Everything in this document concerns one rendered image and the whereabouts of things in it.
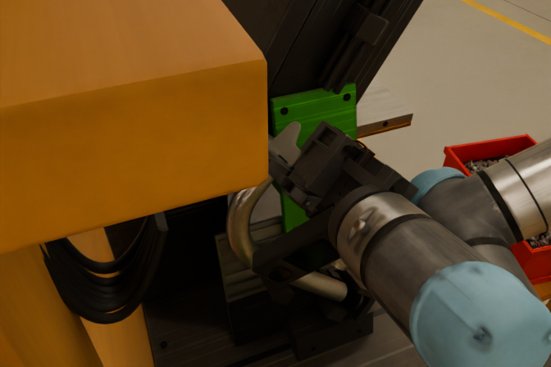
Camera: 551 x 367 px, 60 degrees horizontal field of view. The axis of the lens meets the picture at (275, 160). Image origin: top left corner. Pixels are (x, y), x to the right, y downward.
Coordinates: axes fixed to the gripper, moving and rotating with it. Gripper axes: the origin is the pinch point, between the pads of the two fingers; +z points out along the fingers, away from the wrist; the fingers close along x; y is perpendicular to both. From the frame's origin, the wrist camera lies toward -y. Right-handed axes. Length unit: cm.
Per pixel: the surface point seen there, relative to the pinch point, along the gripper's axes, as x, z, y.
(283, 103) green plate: 2.6, 2.5, 6.1
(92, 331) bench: -1.5, 16.6, -41.8
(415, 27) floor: -184, 268, 117
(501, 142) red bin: -61, 28, 30
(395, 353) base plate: -34.3, -5.1, -13.8
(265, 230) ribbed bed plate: -8.0, 4.2, -9.5
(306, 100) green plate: 0.2, 2.5, 8.1
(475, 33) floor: -215, 244, 138
